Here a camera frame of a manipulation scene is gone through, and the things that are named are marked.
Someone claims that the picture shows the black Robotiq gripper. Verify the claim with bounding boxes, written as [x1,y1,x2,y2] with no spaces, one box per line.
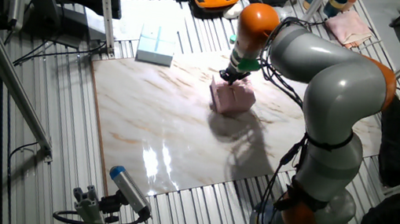
[217,61,251,91]

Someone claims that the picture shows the pink gift box lid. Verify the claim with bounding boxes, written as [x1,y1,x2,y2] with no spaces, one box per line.
[205,74,248,119]

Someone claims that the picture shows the pink gift box base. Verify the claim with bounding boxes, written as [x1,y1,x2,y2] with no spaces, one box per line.
[234,77,260,112]

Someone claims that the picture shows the light blue gift box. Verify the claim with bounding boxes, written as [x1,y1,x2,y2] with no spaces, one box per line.
[134,22,179,68]

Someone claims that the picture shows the marble pattern board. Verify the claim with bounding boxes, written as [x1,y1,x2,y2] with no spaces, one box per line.
[72,31,393,224]

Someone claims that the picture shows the white paper sheets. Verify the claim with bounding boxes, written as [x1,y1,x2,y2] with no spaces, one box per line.
[82,0,192,52]

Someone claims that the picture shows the pink folded cloth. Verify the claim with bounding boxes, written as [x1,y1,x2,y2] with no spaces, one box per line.
[321,6,376,52]

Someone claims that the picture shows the tan blue cup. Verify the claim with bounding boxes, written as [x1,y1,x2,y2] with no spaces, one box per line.
[321,0,350,21]

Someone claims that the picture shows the grey monitor stand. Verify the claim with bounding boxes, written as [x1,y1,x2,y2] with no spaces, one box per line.
[8,0,112,53]

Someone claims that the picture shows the silver cylinder adapter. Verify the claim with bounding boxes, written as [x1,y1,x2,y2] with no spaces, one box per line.
[4,0,29,34]

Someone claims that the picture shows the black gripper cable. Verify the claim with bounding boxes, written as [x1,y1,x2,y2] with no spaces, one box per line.
[255,13,318,109]

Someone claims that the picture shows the black robot base cable bundle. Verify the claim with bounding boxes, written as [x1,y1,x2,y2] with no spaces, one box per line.
[249,126,311,224]

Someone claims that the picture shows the white aluminium post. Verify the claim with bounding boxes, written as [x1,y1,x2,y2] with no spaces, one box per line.
[301,0,331,25]

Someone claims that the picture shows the aluminium frame post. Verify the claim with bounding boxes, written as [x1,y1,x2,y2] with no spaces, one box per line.
[81,0,123,57]

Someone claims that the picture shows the grey camera with blue end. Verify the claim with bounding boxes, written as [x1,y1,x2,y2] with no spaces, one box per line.
[102,163,160,222]

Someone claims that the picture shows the black floor cables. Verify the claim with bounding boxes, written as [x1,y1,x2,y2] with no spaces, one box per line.
[11,28,108,80]

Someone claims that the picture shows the aluminium camera mount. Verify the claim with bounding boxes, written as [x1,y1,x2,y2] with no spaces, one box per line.
[68,182,123,224]

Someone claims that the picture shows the long aluminium frame bar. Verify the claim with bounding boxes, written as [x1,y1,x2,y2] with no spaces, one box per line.
[0,0,77,164]

